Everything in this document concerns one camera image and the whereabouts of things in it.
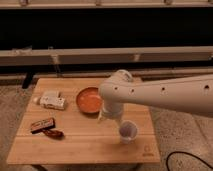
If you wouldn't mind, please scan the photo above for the grey horizontal rail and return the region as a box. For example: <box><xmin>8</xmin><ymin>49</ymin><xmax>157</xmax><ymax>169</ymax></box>
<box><xmin>0</xmin><ymin>46</ymin><xmax>213</xmax><ymax>66</ymax></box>

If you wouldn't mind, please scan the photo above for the dark red snack wrapper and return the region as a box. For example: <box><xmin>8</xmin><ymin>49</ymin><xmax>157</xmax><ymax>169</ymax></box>
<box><xmin>43</xmin><ymin>130</ymin><xmax>64</xmax><ymax>139</ymax></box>

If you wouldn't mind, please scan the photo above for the orange ceramic bowl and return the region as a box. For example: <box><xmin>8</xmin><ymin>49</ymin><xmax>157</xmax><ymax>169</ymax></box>
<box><xmin>76</xmin><ymin>87</ymin><xmax>102</xmax><ymax>114</ymax></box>

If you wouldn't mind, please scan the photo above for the brown chocolate bar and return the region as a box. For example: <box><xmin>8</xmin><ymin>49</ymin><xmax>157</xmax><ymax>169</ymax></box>
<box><xmin>30</xmin><ymin>118</ymin><xmax>55</xmax><ymax>134</ymax></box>

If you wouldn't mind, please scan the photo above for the white carton box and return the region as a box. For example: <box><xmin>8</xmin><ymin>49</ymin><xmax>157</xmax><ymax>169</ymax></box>
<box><xmin>33</xmin><ymin>91</ymin><xmax>66</xmax><ymax>110</ymax></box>

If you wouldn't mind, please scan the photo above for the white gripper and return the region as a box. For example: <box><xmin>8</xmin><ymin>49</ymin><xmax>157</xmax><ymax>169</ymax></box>
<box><xmin>99</xmin><ymin>101</ymin><xmax>124</xmax><ymax>132</ymax></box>

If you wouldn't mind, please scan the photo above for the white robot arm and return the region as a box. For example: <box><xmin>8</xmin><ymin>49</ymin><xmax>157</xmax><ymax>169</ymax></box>
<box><xmin>98</xmin><ymin>70</ymin><xmax>213</xmax><ymax>125</ymax></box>

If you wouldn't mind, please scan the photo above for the black cable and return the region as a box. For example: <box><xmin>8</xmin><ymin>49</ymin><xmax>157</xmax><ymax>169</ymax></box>
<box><xmin>165</xmin><ymin>150</ymin><xmax>213</xmax><ymax>171</ymax></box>

